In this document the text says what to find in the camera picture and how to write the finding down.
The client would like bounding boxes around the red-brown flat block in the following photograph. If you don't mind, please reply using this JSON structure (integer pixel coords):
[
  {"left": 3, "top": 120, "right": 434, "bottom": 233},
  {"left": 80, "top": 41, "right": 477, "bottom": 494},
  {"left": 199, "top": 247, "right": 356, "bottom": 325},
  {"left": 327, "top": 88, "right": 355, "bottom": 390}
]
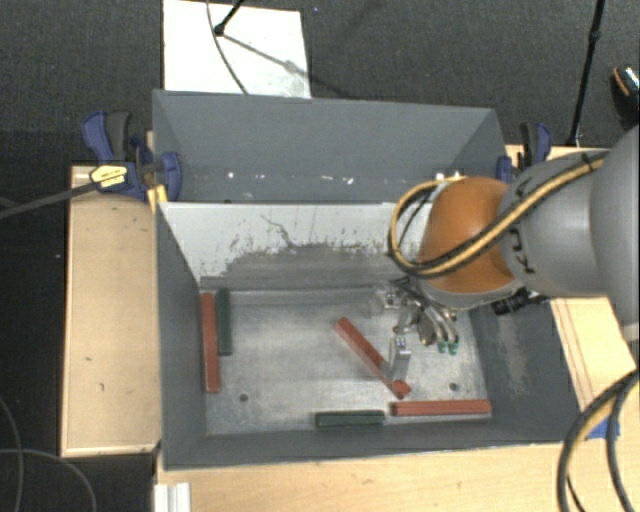
[
  {"left": 333, "top": 317, "right": 413, "bottom": 401},
  {"left": 200, "top": 292, "right": 222, "bottom": 394},
  {"left": 389, "top": 398, "right": 493, "bottom": 418}
]

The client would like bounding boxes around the dark green flat block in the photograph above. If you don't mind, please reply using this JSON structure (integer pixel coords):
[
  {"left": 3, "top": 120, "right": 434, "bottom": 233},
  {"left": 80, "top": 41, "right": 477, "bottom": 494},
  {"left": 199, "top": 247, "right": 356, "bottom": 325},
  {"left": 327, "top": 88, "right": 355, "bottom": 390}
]
[
  {"left": 314, "top": 409, "right": 387, "bottom": 430},
  {"left": 215, "top": 288, "right": 235, "bottom": 357}
]

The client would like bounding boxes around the grey metal bin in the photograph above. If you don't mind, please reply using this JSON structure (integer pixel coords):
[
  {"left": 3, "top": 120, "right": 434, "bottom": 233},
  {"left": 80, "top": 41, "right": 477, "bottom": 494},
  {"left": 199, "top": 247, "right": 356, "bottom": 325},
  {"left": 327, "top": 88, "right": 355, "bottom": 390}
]
[{"left": 151, "top": 89, "right": 582, "bottom": 469}]

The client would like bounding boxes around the pale wood board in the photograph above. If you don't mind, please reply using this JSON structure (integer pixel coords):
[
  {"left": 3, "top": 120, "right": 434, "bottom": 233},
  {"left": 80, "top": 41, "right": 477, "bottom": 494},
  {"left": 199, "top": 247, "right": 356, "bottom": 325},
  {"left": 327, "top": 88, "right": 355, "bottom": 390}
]
[{"left": 60, "top": 164, "right": 164, "bottom": 458}]

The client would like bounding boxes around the black cylinder on white bracket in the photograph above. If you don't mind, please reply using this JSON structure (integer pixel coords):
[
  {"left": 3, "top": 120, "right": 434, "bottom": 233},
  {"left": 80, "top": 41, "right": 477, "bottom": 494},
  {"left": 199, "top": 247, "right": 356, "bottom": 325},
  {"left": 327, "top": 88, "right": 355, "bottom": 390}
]
[{"left": 490, "top": 288, "right": 547, "bottom": 317}]

